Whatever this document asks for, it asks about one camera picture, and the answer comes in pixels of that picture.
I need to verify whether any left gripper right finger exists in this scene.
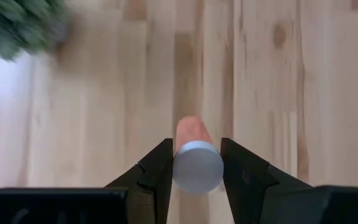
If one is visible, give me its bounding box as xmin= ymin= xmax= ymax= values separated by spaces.
xmin=221 ymin=138 xmax=313 ymax=224

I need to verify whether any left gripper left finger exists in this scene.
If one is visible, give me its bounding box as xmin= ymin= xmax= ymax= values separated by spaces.
xmin=104 ymin=138 xmax=174 ymax=224

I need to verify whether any pink translucent medicine bottle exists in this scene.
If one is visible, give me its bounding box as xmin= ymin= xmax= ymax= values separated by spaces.
xmin=172 ymin=115 xmax=225 ymax=194

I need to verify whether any green plant in white pot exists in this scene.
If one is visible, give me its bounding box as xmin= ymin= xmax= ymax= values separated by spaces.
xmin=0 ymin=0 xmax=71 ymax=62

